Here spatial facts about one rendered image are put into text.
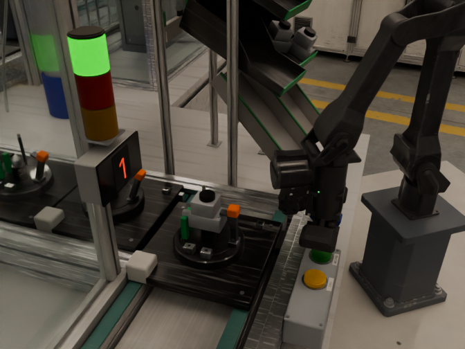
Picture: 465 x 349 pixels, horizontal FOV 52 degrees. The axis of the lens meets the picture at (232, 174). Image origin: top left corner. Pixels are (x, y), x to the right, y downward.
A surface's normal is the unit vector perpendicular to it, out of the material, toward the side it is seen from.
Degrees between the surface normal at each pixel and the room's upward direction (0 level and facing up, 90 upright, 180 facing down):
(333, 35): 90
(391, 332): 0
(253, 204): 90
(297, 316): 0
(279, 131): 45
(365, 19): 90
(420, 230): 0
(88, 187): 90
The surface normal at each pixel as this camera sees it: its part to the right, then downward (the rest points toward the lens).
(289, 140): 0.62, -0.42
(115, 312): 0.00, -0.85
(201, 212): -0.32, 0.51
